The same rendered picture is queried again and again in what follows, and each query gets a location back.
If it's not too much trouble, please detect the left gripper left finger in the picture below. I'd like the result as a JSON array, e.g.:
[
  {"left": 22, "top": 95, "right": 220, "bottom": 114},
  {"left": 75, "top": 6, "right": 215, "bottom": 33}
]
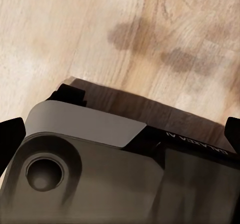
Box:
[{"left": 0, "top": 117, "right": 26, "bottom": 177}]

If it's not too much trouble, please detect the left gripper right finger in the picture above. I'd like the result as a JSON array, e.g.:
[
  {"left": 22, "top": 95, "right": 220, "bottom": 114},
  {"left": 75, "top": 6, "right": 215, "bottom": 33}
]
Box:
[{"left": 224, "top": 117, "right": 240, "bottom": 157}]

